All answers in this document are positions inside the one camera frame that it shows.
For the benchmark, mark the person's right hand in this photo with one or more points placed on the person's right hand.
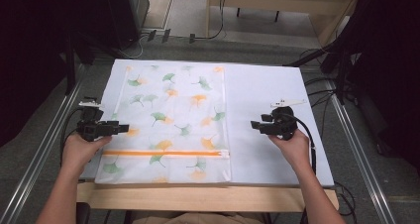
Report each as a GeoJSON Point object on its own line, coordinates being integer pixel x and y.
{"type": "Point", "coordinates": [294, 149]}

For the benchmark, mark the person's left hand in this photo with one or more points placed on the person's left hand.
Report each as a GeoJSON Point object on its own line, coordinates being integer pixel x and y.
{"type": "Point", "coordinates": [81, 151]}

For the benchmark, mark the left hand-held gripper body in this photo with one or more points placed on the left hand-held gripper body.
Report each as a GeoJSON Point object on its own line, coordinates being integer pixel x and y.
{"type": "Point", "coordinates": [90, 126]}

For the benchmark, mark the light wooden bench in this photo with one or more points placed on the light wooden bench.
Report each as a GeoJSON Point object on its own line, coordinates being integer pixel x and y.
{"type": "Point", "coordinates": [264, 6]}

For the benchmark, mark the white board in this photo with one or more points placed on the white board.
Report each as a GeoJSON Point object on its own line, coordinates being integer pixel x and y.
{"type": "Point", "coordinates": [267, 85]}

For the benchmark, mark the black cabinet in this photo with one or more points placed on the black cabinet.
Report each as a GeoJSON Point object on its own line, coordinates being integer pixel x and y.
{"type": "Point", "coordinates": [122, 16]}

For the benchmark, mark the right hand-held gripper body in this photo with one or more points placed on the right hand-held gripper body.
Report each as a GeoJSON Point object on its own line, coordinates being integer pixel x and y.
{"type": "Point", "coordinates": [280, 123]}

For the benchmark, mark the dark curtain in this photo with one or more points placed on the dark curtain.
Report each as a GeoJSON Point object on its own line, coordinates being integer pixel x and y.
{"type": "Point", "coordinates": [389, 68]}
{"type": "Point", "coordinates": [29, 52]}

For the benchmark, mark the aluminium rail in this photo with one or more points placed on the aluminium rail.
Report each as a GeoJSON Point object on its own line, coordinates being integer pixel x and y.
{"type": "Point", "coordinates": [39, 151]}
{"type": "Point", "coordinates": [360, 151]}

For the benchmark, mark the leaf print mesh laundry bag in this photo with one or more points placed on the leaf print mesh laundry bag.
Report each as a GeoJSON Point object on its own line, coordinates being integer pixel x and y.
{"type": "Point", "coordinates": [165, 118]}

